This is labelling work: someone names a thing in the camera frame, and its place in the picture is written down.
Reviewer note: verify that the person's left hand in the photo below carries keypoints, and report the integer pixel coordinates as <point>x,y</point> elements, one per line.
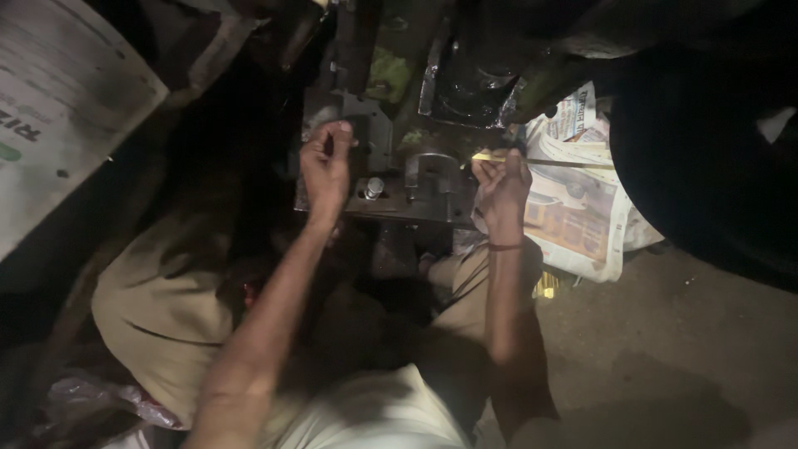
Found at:
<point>325,168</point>

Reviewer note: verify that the person's right hand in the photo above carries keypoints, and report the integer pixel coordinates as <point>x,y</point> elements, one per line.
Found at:
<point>504,187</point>

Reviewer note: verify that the person's right fingers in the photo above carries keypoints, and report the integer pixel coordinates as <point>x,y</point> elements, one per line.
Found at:
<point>499,168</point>

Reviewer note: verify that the person's left fingers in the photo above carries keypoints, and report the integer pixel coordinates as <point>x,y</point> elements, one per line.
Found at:
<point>340,134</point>

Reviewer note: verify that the thin brass strip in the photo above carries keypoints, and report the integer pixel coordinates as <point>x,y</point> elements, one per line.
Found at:
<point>548,161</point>

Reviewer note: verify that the dark metal press machine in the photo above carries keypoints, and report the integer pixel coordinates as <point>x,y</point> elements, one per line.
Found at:
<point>386,125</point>

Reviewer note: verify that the silver metal bolt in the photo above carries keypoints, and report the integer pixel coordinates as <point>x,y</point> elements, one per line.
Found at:
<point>373,188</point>

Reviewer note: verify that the dark wrist thread band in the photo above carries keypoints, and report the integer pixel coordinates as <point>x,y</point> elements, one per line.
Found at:
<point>505,247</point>

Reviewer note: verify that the crumpled newspaper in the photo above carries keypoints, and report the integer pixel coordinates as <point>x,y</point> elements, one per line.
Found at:
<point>580,199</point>

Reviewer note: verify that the shiny black plastic sheet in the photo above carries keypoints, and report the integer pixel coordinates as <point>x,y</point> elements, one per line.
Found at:
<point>464,81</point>

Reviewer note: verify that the pile of brass pieces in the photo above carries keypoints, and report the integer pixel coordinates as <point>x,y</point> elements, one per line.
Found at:
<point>547,285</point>

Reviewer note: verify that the person's khaki trousers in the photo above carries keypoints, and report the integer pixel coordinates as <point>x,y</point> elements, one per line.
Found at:
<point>187,312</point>

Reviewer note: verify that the person's white shirt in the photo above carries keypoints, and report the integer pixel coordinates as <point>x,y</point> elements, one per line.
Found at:
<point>374,411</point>

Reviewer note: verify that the white printed sack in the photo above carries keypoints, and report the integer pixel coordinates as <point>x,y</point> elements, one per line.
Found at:
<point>59,112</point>

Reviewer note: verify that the clear plastic bag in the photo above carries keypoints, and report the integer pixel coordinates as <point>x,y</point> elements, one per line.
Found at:
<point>106,402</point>

